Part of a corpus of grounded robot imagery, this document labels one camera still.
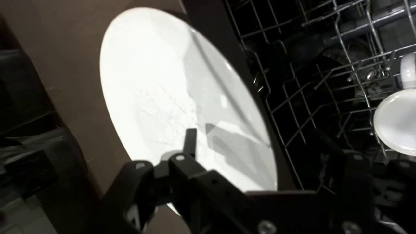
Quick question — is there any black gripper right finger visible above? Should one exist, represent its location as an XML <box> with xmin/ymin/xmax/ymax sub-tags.
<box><xmin>311</xmin><ymin>128</ymin><xmax>416</xmax><ymax>234</ymax></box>

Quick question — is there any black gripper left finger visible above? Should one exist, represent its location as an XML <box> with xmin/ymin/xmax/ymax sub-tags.
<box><xmin>82</xmin><ymin>127</ymin><xmax>246</xmax><ymax>234</ymax></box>

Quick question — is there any white round dinner plate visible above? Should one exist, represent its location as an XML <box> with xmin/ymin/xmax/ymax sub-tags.
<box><xmin>99</xmin><ymin>5</ymin><xmax>278</xmax><ymax>218</ymax></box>

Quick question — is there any dark dishwasher tub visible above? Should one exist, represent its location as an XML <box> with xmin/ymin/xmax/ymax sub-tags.
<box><xmin>181</xmin><ymin>0</ymin><xmax>416</xmax><ymax>192</ymax></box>

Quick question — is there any small white rack wheel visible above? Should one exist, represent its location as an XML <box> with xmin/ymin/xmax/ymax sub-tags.
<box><xmin>399</xmin><ymin>53</ymin><xmax>416</xmax><ymax>89</ymax></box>

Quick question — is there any metal wire dishwasher rack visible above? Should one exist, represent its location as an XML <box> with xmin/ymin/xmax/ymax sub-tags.
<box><xmin>222</xmin><ymin>0</ymin><xmax>416</xmax><ymax>192</ymax></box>

